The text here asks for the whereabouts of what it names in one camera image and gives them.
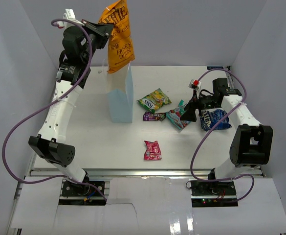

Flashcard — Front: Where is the aluminium front frame rail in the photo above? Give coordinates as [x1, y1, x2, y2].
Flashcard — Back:
[29, 167, 265, 179]

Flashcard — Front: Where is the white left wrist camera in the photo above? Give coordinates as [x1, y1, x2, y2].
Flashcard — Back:
[57, 9, 84, 29]

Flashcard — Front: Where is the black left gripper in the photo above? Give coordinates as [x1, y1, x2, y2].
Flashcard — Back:
[80, 20, 113, 64]

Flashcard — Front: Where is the green yellow Fox's candy bag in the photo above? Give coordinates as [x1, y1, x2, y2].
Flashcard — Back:
[137, 88, 172, 114]

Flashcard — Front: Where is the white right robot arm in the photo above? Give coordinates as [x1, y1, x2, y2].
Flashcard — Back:
[180, 78, 273, 195]

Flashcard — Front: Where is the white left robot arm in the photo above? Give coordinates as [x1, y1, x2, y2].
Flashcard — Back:
[28, 20, 114, 195]

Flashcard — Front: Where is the light blue paper bag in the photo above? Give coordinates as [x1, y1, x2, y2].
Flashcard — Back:
[104, 63, 134, 123]

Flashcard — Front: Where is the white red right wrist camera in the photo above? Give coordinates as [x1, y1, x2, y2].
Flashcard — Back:
[188, 79, 201, 92]

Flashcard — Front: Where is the blue label right corner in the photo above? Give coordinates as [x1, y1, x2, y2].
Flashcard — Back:
[207, 66, 224, 70]

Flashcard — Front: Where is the purple Skittles packet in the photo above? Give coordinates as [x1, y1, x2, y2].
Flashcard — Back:
[143, 112, 166, 121]

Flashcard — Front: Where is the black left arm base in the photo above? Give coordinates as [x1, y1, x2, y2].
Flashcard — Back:
[59, 181, 106, 206]

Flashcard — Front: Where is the orange Kettle chips bag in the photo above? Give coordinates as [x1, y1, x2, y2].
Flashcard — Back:
[98, 0, 135, 74]

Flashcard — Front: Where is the blue snack bag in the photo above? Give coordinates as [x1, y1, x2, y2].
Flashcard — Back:
[200, 109, 232, 132]

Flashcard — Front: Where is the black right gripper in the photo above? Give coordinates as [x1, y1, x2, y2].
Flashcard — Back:
[180, 90, 220, 122]

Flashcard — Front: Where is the teal Fox's candy bag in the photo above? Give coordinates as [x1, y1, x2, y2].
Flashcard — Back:
[166, 99, 190, 130]

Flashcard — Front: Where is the red pink candy packet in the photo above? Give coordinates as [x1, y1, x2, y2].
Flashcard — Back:
[144, 141, 162, 161]

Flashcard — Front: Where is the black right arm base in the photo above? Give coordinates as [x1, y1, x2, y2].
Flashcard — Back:
[185, 180, 238, 208]

